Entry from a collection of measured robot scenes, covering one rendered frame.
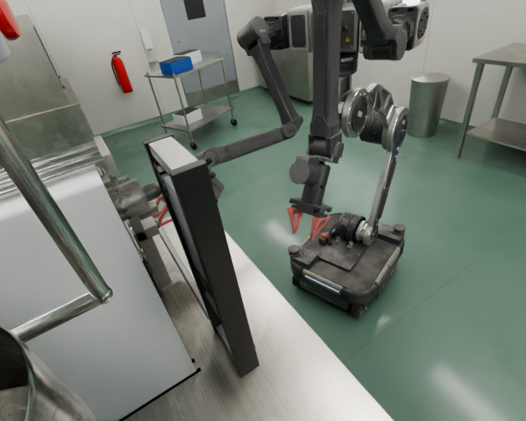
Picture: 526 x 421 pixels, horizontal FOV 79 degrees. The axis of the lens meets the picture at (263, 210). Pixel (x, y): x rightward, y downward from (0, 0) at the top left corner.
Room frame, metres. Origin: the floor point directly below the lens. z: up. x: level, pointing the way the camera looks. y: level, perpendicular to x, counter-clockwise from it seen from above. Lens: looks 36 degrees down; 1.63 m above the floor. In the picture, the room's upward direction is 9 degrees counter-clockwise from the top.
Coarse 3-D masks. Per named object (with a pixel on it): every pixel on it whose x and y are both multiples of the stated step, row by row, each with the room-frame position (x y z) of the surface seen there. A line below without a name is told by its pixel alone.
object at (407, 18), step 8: (392, 8) 1.10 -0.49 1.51; (400, 8) 1.09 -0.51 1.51; (408, 8) 1.08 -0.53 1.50; (416, 8) 1.05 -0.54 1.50; (392, 16) 1.07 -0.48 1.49; (400, 16) 1.05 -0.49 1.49; (408, 16) 1.06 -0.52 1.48; (416, 16) 1.05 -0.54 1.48; (408, 24) 1.03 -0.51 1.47; (416, 24) 1.06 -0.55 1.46; (408, 32) 1.03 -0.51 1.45; (408, 40) 1.06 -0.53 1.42; (408, 48) 1.06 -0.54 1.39
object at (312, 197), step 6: (306, 186) 0.70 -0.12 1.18; (318, 186) 0.69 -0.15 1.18; (324, 186) 0.70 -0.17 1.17; (306, 192) 0.69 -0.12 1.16; (312, 192) 0.69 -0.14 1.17; (318, 192) 0.68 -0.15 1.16; (324, 192) 0.70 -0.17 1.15; (294, 198) 0.72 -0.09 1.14; (300, 198) 0.73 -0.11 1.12; (306, 198) 0.69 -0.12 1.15; (312, 198) 0.68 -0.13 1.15; (318, 198) 0.68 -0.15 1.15; (306, 204) 0.67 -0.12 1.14; (312, 204) 0.67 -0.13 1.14; (318, 204) 0.68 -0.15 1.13; (318, 210) 0.65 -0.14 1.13; (324, 210) 0.65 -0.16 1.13; (330, 210) 0.67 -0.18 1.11
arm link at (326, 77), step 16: (320, 0) 0.75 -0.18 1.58; (336, 0) 0.74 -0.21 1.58; (320, 16) 0.75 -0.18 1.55; (336, 16) 0.75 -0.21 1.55; (320, 32) 0.75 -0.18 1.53; (336, 32) 0.75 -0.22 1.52; (320, 48) 0.74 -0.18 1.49; (336, 48) 0.75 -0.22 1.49; (320, 64) 0.74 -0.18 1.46; (336, 64) 0.75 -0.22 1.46; (320, 80) 0.74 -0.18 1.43; (336, 80) 0.75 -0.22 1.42; (320, 96) 0.74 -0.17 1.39; (336, 96) 0.75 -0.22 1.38; (320, 112) 0.74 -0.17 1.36; (336, 112) 0.75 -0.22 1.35; (320, 128) 0.73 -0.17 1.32; (336, 128) 0.74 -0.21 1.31; (320, 144) 0.74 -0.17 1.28
